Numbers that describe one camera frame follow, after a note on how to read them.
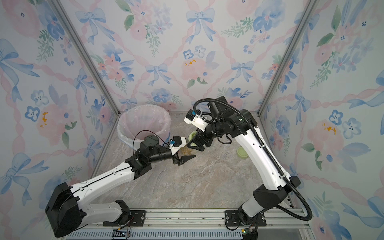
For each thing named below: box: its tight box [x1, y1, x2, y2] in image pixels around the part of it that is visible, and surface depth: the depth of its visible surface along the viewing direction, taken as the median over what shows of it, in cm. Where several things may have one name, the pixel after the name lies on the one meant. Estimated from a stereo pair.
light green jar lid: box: [237, 146, 248, 158], surface depth 98 cm
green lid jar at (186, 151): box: [178, 145, 198, 157], surface depth 67 cm
